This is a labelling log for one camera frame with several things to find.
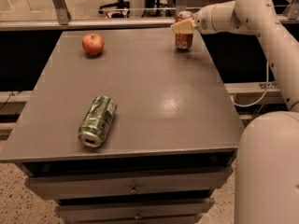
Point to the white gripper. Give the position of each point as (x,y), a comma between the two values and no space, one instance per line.
(202,22)

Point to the red coke can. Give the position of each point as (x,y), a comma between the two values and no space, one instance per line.
(183,42)

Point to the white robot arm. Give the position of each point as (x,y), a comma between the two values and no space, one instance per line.
(267,159)

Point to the red apple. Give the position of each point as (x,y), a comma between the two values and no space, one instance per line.
(93,44)

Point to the green soda can lying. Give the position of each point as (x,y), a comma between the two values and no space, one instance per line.
(97,122)

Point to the grey drawer cabinet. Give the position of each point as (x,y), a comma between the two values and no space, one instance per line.
(173,112)

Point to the metal railing bar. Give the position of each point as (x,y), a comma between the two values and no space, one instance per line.
(155,22)

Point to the grey drawer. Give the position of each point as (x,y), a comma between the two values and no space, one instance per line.
(136,210)
(131,183)

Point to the top grey drawer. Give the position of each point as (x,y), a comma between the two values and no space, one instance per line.
(131,183)

